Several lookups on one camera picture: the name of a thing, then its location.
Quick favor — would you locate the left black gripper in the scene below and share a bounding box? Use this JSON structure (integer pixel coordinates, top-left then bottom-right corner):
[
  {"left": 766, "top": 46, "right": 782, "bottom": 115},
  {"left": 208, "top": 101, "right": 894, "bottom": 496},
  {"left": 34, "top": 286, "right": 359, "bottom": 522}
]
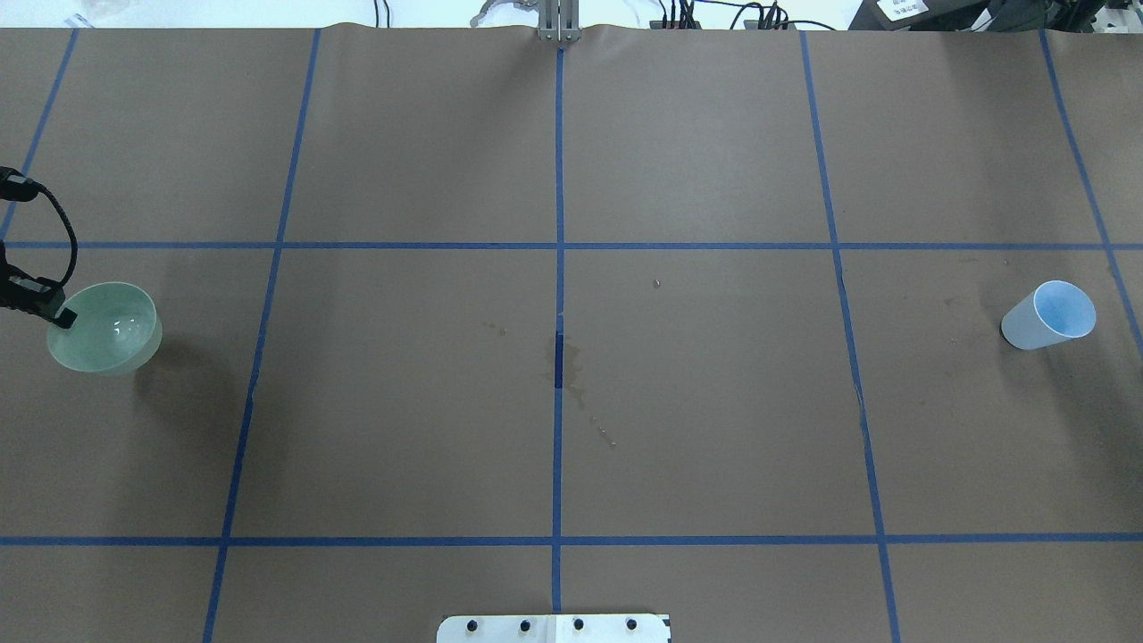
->
[{"left": 0, "top": 241, "right": 77, "bottom": 330}]

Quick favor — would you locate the mint green bowl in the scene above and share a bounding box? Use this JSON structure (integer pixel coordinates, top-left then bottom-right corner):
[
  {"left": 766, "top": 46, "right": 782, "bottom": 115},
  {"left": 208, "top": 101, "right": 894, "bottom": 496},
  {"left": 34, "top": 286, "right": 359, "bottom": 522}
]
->
[{"left": 46, "top": 282, "right": 163, "bottom": 376}]

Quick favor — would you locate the light blue plastic cup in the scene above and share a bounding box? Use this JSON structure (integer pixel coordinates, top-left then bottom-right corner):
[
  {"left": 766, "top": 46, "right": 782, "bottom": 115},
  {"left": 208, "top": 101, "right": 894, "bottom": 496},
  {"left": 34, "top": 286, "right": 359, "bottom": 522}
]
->
[{"left": 1000, "top": 280, "right": 1097, "bottom": 351}]

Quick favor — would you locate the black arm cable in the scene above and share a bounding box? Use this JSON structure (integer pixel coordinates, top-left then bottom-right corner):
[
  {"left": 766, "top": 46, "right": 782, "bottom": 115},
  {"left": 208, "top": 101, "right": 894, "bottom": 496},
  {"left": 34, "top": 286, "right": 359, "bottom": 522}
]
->
[{"left": 0, "top": 166, "right": 79, "bottom": 296}]

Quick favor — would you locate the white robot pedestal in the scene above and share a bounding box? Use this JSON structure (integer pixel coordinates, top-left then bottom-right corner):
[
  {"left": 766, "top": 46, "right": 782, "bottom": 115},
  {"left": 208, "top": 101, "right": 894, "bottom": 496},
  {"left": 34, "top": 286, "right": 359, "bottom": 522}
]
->
[{"left": 435, "top": 612, "right": 672, "bottom": 642}]

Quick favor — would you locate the aluminium frame post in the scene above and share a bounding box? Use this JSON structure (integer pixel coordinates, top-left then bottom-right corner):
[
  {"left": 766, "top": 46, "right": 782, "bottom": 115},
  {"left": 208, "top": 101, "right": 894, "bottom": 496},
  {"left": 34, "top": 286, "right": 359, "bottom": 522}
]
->
[{"left": 531, "top": 0, "right": 582, "bottom": 45}]

